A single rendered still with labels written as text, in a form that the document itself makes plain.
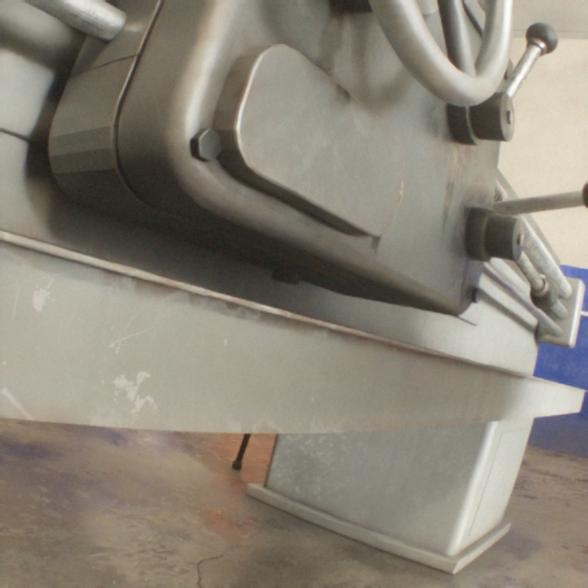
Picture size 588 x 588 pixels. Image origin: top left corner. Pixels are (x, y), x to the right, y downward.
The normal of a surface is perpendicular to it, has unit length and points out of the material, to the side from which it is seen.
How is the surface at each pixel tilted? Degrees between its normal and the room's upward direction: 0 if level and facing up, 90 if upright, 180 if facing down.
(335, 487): 90
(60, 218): 90
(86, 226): 90
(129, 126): 113
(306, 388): 90
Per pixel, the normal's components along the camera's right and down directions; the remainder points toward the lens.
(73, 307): 0.80, 0.16
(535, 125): -0.56, -0.17
